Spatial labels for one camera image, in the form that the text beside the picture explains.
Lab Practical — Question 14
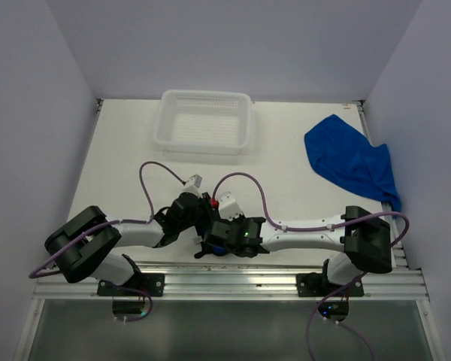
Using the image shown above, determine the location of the black base bracket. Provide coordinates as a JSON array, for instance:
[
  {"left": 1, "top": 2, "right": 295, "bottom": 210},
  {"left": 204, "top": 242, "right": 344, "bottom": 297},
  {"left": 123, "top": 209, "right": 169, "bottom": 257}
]
[
  {"left": 97, "top": 273, "right": 165, "bottom": 297},
  {"left": 295, "top": 269, "right": 365, "bottom": 298}
]

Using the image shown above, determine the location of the white plastic mesh basket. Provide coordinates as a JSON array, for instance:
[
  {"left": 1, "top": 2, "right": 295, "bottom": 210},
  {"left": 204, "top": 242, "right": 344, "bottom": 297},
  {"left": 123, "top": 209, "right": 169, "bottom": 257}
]
[{"left": 153, "top": 89, "right": 252, "bottom": 156}]

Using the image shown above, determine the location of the crumpled blue towel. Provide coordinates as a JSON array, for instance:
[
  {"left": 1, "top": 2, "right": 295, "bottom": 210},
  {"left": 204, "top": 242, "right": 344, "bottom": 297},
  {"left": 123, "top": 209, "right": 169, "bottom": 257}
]
[{"left": 304, "top": 114, "right": 401, "bottom": 212}]

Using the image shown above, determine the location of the left black base bracket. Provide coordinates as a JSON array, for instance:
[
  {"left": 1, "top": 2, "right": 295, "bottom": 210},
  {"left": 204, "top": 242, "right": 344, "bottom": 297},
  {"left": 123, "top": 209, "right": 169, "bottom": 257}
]
[{"left": 97, "top": 273, "right": 165, "bottom": 297}]

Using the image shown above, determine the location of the aluminium mounting rail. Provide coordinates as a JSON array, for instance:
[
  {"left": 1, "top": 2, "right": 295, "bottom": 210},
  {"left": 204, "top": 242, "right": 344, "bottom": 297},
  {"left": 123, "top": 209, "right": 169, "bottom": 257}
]
[{"left": 32, "top": 262, "right": 429, "bottom": 301}]

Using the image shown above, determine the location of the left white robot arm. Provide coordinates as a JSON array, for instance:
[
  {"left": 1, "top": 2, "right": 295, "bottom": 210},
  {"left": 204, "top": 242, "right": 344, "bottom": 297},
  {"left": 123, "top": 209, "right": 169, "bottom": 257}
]
[{"left": 44, "top": 192, "right": 219, "bottom": 284}]

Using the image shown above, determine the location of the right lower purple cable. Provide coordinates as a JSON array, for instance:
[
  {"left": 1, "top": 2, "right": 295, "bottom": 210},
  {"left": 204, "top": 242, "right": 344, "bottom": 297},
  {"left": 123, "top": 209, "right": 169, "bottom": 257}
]
[{"left": 306, "top": 278, "right": 375, "bottom": 361}]

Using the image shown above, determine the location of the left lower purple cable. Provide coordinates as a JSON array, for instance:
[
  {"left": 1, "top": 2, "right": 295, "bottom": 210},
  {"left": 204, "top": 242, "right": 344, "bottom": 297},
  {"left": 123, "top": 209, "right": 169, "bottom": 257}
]
[{"left": 110, "top": 281, "right": 153, "bottom": 323}]

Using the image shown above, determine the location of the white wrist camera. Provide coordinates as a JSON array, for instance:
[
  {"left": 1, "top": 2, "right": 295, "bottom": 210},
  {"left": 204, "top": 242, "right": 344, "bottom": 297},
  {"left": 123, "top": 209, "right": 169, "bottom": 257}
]
[
  {"left": 211, "top": 192, "right": 244, "bottom": 221},
  {"left": 184, "top": 174, "right": 202, "bottom": 188}
]

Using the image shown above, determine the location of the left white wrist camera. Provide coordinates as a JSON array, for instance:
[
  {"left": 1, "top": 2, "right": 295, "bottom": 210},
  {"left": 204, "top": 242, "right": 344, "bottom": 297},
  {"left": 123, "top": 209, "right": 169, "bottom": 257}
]
[{"left": 184, "top": 174, "right": 202, "bottom": 188}]

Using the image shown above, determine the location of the blue towel with black trim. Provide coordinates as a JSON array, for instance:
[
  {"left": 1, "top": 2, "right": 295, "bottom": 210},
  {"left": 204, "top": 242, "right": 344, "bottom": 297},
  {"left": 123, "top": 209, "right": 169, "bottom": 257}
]
[{"left": 194, "top": 238, "right": 229, "bottom": 259}]

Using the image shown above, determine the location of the right black base bracket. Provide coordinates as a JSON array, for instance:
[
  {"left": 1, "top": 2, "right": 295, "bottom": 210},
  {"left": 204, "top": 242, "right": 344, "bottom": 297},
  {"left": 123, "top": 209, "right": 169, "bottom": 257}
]
[{"left": 295, "top": 269, "right": 365, "bottom": 298}]

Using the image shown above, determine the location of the purple cable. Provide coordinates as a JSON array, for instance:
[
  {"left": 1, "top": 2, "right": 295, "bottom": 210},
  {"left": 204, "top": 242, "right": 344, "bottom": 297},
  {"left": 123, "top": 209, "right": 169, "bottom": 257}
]
[
  {"left": 29, "top": 161, "right": 187, "bottom": 279},
  {"left": 212, "top": 171, "right": 413, "bottom": 302},
  {"left": 110, "top": 281, "right": 153, "bottom": 323},
  {"left": 306, "top": 278, "right": 375, "bottom": 361}
]

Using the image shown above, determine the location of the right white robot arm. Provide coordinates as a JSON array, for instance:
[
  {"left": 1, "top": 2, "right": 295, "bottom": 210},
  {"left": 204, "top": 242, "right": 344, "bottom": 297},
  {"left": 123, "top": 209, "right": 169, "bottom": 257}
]
[{"left": 202, "top": 206, "right": 392, "bottom": 296}]

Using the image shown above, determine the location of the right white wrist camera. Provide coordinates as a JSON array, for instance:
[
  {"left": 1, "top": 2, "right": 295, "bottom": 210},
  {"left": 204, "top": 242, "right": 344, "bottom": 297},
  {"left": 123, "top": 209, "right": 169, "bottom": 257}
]
[{"left": 211, "top": 192, "right": 244, "bottom": 221}]

